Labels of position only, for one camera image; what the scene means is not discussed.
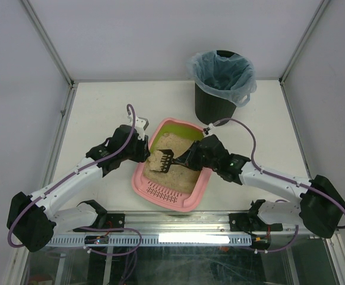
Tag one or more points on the pink litter box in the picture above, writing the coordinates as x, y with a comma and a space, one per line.
164, 196

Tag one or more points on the white slotted cable duct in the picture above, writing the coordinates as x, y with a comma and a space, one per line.
163, 239

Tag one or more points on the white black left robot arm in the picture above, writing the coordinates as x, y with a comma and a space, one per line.
98, 162

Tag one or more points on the black litter scoop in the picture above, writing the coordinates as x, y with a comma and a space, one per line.
166, 157

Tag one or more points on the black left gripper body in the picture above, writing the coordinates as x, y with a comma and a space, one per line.
144, 149

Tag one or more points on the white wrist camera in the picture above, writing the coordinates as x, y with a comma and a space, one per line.
141, 124
208, 130

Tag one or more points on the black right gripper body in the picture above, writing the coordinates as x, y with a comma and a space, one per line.
193, 155

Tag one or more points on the black ribbed trash bin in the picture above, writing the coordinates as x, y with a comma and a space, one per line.
209, 108

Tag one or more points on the litter clump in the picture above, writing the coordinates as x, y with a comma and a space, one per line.
154, 164

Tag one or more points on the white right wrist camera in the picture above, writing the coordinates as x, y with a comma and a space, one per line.
208, 130

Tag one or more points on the aluminium mounting rail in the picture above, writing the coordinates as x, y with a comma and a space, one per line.
178, 221

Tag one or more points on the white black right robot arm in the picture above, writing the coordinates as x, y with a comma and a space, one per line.
312, 203

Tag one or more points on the blue plastic bin liner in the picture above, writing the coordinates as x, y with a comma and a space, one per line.
231, 78

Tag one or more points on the beige litter pellets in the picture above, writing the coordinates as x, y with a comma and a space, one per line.
178, 178

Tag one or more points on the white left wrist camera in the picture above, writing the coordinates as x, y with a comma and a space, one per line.
141, 124

